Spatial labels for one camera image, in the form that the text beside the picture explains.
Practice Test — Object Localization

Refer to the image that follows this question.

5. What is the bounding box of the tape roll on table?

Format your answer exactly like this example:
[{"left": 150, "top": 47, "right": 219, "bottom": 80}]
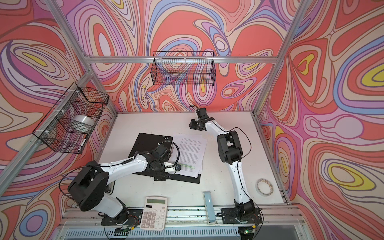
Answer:
[{"left": 256, "top": 179, "right": 274, "bottom": 197}]

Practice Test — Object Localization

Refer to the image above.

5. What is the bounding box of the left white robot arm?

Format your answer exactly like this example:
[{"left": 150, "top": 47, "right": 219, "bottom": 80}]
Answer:
[{"left": 68, "top": 141, "right": 181, "bottom": 225}]

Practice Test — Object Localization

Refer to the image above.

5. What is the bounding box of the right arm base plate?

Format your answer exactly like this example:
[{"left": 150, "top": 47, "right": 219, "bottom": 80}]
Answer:
[{"left": 217, "top": 208, "right": 263, "bottom": 225}]

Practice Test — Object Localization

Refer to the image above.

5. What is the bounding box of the black wire basket back wall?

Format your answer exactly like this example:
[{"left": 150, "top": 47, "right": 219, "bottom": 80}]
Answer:
[{"left": 151, "top": 51, "right": 216, "bottom": 86}]

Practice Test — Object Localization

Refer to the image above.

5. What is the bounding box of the stack of printed papers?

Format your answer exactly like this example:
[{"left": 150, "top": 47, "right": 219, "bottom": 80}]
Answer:
[{"left": 172, "top": 134, "right": 208, "bottom": 179}]

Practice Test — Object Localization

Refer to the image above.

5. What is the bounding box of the black wire basket left wall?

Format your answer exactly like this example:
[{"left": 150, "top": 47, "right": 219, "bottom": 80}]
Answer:
[{"left": 33, "top": 83, "right": 109, "bottom": 154}]

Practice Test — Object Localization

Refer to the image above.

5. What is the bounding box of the black wire basket wall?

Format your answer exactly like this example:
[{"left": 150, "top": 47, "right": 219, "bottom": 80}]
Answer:
[
  {"left": 33, "top": 83, "right": 109, "bottom": 154},
  {"left": 151, "top": 51, "right": 216, "bottom": 86}
]

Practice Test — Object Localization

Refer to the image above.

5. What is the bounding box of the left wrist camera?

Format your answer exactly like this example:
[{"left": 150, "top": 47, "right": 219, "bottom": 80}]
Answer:
[{"left": 164, "top": 162, "right": 181, "bottom": 173}]

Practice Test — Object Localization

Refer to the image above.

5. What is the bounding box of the blue file folder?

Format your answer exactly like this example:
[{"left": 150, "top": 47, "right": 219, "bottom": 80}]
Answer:
[{"left": 128, "top": 133, "right": 201, "bottom": 184}]

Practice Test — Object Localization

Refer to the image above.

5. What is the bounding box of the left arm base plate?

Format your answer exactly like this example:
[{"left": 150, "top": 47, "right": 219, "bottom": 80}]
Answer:
[{"left": 101, "top": 209, "right": 143, "bottom": 227}]

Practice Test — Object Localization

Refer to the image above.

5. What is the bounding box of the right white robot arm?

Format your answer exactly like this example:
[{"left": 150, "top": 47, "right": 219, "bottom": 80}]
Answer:
[{"left": 189, "top": 108, "right": 255, "bottom": 221}]

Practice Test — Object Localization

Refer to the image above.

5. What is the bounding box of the white desk calculator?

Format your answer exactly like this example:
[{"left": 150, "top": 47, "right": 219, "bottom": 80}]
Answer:
[{"left": 140, "top": 196, "right": 168, "bottom": 231}]

